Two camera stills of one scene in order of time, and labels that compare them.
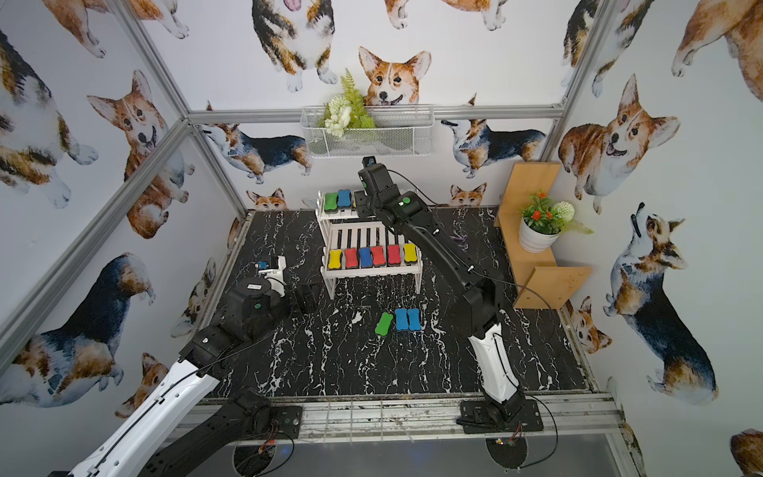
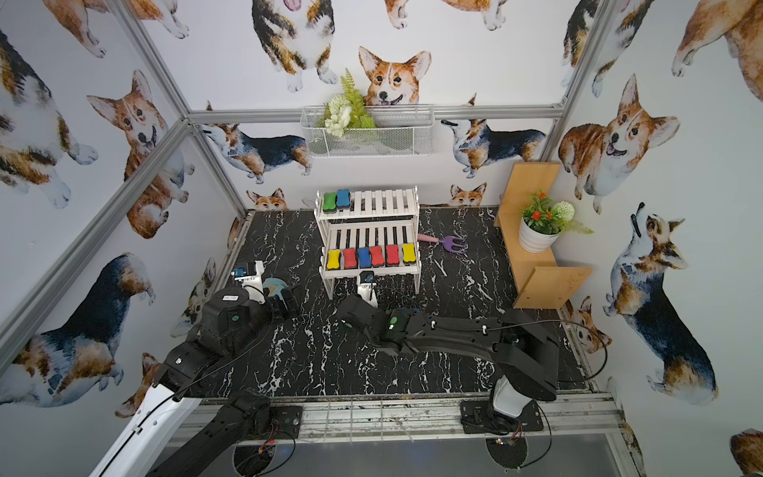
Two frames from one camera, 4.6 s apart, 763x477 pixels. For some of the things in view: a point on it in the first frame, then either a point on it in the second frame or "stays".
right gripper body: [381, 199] → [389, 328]
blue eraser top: [344, 199] stays
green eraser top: [331, 203] stays
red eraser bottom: [393, 255] stays
